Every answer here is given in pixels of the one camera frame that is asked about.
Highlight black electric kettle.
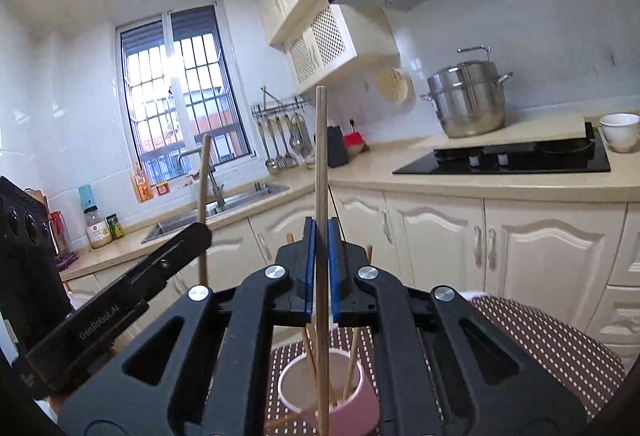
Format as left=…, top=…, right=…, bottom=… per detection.
left=326, top=125, right=350, bottom=168

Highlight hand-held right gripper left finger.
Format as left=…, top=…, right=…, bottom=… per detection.
left=57, top=216, right=317, bottom=436

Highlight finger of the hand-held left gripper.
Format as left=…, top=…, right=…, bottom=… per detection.
left=122, top=222, right=213, bottom=304

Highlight light wooden board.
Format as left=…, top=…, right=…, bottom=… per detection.
left=432, top=113, right=593, bottom=149

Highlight metal sink faucet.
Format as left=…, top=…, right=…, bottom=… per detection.
left=177, top=148, right=226, bottom=211

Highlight pink cup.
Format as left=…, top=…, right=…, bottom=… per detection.
left=277, top=350, right=380, bottom=436

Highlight red container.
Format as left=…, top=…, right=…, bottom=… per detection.
left=343, top=132, right=367, bottom=157

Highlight cream lattice door cabinet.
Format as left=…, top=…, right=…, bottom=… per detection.
left=284, top=4, right=401, bottom=94

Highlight black glass gas stove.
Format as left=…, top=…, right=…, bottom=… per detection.
left=392, top=122, right=612, bottom=175

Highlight stainless steel sink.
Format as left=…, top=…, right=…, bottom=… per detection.
left=141, top=183, right=291, bottom=244

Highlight single wooden chopstick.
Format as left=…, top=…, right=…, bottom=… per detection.
left=314, top=86, right=332, bottom=436

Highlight round cream steamer tray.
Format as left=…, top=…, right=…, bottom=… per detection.
left=376, top=67, right=413, bottom=105

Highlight orange liquid bottle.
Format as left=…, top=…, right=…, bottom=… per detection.
left=132, top=162, right=155, bottom=203

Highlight beige kitchen countertop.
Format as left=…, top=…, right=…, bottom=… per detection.
left=57, top=116, right=640, bottom=281

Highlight glass jar with white label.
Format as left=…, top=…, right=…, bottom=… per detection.
left=84, top=208, right=113, bottom=249

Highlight wooden cutting board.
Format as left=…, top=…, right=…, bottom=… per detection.
left=25, top=188, right=49, bottom=213

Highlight stainless steel steamer pot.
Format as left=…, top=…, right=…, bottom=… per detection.
left=420, top=46, right=514, bottom=139

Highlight bunch of wooden chopsticks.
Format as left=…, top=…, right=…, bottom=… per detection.
left=265, top=231, right=373, bottom=434

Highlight barred kitchen window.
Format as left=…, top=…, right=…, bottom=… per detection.
left=116, top=4, right=253, bottom=181

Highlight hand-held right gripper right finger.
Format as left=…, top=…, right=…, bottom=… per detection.
left=327, top=217, right=588, bottom=436

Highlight red drinking cups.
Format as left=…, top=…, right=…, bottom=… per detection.
left=48, top=211, right=68, bottom=257

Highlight cream lower kitchen cabinets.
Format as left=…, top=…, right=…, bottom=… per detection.
left=60, top=188, right=640, bottom=352

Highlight wall utensil rack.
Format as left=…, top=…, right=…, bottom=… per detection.
left=250, top=86, right=307, bottom=119

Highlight white bowl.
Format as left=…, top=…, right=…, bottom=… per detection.
left=599, top=113, right=640, bottom=153

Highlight row of hanging metal utensils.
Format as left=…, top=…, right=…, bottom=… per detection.
left=257, top=113, right=315, bottom=174

